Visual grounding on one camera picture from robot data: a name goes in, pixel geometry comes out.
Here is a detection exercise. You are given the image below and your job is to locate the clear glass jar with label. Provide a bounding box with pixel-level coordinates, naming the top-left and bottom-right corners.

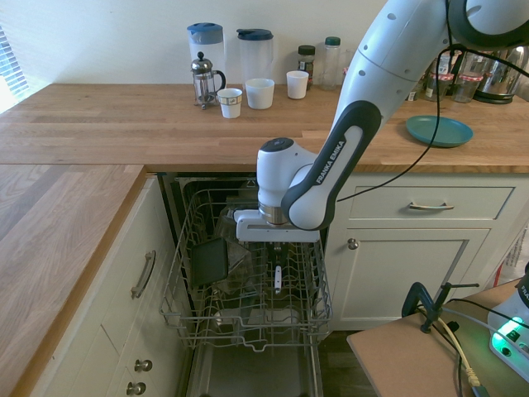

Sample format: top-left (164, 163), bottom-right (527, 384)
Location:
top-left (217, 206), bottom-right (239, 237)

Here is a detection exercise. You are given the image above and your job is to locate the teal plastic plate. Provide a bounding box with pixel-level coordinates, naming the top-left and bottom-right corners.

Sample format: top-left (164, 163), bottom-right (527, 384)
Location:
top-left (405, 115), bottom-right (474, 149)

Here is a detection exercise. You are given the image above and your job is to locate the white plastic bag red print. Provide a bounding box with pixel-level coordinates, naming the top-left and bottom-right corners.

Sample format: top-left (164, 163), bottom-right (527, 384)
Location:
top-left (493, 222), bottom-right (529, 290)

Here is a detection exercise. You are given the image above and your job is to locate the small white cup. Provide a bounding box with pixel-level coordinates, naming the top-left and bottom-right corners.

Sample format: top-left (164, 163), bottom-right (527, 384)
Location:
top-left (286, 69), bottom-right (311, 100)

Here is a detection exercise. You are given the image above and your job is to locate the metal drawer pull handle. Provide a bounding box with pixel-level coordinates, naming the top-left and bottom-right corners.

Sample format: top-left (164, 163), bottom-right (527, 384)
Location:
top-left (407, 201), bottom-right (455, 212)

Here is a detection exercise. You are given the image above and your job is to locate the stainless steel electric kettle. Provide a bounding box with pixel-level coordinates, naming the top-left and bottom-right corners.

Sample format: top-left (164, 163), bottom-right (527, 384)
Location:
top-left (473, 43), bottom-right (529, 104)

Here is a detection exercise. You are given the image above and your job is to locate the white corner cabinet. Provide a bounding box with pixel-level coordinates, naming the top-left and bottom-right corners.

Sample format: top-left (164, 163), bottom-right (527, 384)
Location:
top-left (28, 173), bottom-right (195, 397)

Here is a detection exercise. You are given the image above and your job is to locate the black square tray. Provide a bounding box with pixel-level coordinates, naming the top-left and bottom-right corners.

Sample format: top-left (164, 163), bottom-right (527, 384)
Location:
top-left (189, 237), bottom-right (230, 287)

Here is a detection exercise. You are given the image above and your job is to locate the patterned paper cup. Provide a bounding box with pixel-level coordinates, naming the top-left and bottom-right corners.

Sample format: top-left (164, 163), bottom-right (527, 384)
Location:
top-left (217, 88), bottom-right (244, 119)

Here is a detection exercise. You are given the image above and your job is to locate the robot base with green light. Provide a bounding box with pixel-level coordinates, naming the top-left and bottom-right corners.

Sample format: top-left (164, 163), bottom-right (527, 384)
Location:
top-left (487, 264), bottom-right (529, 371)

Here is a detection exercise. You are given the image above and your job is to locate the yellow ethernet cable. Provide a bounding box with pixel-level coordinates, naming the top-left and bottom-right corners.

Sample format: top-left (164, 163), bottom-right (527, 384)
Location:
top-left (436, 314), bottom-right (484, 389)

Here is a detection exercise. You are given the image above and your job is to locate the wide white ceramic cup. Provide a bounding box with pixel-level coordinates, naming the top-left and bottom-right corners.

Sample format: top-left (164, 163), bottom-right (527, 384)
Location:
top-left (245, 78), bottom-right (276, 111)

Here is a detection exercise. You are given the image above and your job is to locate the clear pitcher navy lid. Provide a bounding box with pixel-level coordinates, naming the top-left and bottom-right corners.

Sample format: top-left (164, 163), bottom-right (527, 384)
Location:
top-left (236, 27), bottom-right (276, 90)

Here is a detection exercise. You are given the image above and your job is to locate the clear bottle green cap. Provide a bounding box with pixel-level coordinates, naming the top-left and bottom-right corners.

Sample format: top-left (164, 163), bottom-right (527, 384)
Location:
top-left (321, 36), bottom-right (342, 92)

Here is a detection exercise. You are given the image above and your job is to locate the grey wire dishwasher rack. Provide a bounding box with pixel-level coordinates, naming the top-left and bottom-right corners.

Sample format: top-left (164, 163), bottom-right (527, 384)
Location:
top-left (159, 188), bottom-right (334, 353)

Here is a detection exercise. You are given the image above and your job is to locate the clear plastic container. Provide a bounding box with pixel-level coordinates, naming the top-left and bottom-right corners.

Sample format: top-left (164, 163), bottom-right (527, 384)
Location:
top-left (225, 242), bottom-right (255, 294)

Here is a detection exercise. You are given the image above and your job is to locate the black camera cable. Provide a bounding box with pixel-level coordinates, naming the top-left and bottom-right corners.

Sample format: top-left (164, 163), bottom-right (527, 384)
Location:
top-left (336, 0), bottom-right (529, 203)

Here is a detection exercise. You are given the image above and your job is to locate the pinkish robot mounting board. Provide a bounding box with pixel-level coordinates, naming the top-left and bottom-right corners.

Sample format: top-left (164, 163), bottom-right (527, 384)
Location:
top-left (346, 279), bottom-right (529, 397)

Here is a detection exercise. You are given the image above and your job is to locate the spice jar dark lid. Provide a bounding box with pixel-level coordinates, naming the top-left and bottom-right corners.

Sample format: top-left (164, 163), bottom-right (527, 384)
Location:
top-left (297, 45), bottom-right (317, 87)

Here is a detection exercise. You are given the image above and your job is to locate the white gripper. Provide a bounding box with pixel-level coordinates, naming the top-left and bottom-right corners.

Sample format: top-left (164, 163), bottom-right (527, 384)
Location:
top-left (233, 208), bottom-right (322, 265)

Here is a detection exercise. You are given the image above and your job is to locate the white base cabinet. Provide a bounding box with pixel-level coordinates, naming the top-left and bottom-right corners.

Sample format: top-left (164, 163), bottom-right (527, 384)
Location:
top-left (324, 171), bottom-right (529, 332)

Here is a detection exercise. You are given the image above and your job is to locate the clear pitcher light blue lid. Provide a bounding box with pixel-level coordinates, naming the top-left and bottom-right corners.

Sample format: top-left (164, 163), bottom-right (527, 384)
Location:
top-left (186, 22), bottom-right (226, 84)

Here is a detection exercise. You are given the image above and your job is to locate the dark green C-clamp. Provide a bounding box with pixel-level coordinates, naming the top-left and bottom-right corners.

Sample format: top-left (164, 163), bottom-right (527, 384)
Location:
top-left (403, 280), bottom-right (481, 334)

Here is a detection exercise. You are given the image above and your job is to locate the curved metal cabinet handle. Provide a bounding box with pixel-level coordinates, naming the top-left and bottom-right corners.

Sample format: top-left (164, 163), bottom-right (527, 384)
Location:
top-left (130, 249), bottom-right (157, 300)

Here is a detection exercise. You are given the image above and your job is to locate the built-in dishwasher with open door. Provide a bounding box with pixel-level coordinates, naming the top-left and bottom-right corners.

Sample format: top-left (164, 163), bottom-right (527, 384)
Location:
top-left (159, 171), bottom-right (336, 397)

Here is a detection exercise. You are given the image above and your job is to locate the glass French press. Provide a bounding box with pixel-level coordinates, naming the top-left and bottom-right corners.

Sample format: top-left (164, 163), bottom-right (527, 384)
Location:
top-left (190, 50), bottom-right (227, 111)

